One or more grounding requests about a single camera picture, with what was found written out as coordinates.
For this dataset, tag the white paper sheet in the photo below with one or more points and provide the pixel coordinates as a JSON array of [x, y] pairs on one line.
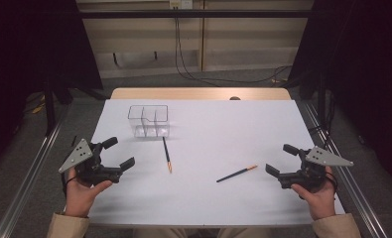
[[216, 132]]

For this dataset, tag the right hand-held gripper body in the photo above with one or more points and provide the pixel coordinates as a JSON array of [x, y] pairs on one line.
[[312, 175]]

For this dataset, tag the small black stick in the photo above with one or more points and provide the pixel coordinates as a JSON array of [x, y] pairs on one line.
[[73, 141]]

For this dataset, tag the metal floor rail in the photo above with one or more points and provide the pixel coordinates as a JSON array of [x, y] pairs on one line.
[[362, 205], [28, 185]]

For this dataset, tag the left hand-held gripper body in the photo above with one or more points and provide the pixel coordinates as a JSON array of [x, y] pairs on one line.
[[94, 172]]

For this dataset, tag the black horizontal bar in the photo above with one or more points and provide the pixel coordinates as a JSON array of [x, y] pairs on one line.
[[196, 14]]

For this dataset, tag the black metal stand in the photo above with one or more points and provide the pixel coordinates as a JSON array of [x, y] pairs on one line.
[[49, 105]]

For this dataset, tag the person's right hand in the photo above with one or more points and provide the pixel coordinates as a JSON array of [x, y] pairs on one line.
[[322, 201]]

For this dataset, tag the dark round table grommet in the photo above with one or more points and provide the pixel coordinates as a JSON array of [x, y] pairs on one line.
[[235, 98]]

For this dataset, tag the clear plastic organizer box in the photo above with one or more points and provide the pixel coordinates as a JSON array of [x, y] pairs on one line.
[[149, 127]]

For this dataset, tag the black pencil with orange end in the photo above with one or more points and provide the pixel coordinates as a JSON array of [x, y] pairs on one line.
[[166, 153], [236, 173]]

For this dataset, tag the light wooden table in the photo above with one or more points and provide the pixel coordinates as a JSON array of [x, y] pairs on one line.
[[200, 93]]

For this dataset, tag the person's right leg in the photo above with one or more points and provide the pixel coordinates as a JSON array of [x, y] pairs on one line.
[[243, 233]]

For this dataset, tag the black curtain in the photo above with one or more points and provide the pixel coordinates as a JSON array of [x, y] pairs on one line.
[[25, 49], [365, 49]]

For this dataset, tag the person's left hand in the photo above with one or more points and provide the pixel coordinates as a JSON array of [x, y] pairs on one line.
[[79, 198]]

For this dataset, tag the white wall outlet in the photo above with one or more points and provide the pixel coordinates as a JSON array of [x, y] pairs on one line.
[[181, 4]]

